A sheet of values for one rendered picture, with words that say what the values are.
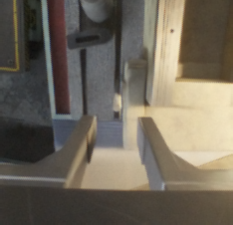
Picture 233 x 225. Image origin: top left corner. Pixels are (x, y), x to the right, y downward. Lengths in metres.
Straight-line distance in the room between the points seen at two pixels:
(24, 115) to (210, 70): 1.50
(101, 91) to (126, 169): 0.30
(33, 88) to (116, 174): 1.09
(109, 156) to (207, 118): 0.36
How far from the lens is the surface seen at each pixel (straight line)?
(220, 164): 0.68
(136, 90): 0.29
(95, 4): 0.38
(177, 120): 0.35
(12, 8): 1.19
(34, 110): 1.57
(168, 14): 0.25
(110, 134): 0.56
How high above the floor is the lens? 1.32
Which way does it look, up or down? 72 degrees down
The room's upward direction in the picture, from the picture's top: 178 degrees counter-clockwise
